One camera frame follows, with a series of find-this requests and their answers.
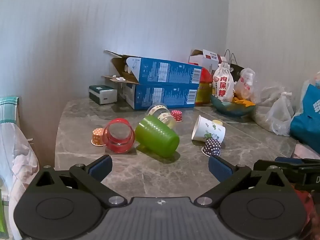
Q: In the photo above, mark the clear plastic bag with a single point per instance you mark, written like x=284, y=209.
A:
x=277, y=112

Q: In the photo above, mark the blue cardboard box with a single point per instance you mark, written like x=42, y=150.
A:
x=162, y=97
x=165, y=71

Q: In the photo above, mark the white plastic bag red print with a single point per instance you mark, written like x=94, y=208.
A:
x=246, y=82

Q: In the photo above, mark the white and pink cloth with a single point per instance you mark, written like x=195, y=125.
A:
x=17, y=160

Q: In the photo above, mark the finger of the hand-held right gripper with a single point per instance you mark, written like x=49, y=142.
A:
x=292, y=160

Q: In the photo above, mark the clear printed plastic cup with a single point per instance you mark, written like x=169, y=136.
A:
x=160, y=111

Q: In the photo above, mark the black paper bag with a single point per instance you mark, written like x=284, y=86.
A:
x=236, y=70

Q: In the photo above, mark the red translucent plastic cup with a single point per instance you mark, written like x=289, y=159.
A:
x=106, y=136

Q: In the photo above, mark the orange snack packets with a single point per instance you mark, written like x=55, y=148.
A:
x=243, y=102

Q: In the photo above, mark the red and white carton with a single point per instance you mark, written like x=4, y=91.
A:
x=203, y=58

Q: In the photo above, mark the green checked cloth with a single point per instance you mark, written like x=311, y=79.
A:
x=8, y=108

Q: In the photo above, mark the white and green small box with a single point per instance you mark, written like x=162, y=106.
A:
x=102, y=93

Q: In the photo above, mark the green plastic cup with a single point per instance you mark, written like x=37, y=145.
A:
x=157, y=136

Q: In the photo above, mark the red polka-dot paper cup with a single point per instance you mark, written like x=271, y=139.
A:
x=177, y=115

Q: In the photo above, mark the orange polka-dot paper cup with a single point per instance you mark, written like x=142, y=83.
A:
x=97, y=137

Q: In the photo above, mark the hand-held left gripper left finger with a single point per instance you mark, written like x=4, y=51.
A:
x=101, y=167

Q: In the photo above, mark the teal bowl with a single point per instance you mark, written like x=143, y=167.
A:
x=231, y=108

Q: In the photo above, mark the white paper cup green print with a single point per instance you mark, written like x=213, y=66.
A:
x=207, y=130

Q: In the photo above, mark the red and yellow package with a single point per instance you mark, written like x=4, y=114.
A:
x=203, y=90

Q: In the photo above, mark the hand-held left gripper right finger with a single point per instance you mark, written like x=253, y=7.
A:
x=220, y=168

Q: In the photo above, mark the dark blue polka-dot paper cup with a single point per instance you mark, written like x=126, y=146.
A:
x=212, y=148

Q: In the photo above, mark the blue shopping bag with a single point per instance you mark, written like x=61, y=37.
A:
x=306, y=120

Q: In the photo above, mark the small yellow paper cup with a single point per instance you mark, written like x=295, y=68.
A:
x=218, y=123

